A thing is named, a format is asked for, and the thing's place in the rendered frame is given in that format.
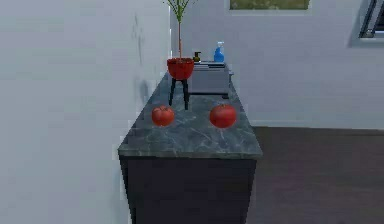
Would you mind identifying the grey metal sink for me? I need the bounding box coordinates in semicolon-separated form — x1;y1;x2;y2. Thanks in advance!
188;61;234;100

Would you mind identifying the blue spray bottle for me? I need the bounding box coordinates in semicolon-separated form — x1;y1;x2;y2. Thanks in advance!
213;41;226;64

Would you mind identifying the dark cabinet with marble worktop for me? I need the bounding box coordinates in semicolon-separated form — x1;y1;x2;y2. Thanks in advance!
117;61;264;224

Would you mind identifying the framed green picture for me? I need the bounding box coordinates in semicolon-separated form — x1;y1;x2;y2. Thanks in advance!
229;0;311;11

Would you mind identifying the plant in red pot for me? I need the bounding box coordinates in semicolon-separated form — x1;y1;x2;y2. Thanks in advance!
162;0;196;111

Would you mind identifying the red tomato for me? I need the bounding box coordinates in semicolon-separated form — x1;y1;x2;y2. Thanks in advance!
151;105;176;128
209;103;238;129

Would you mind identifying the dark framed window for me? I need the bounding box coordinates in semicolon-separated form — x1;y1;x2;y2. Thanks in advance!
358;0;384;39

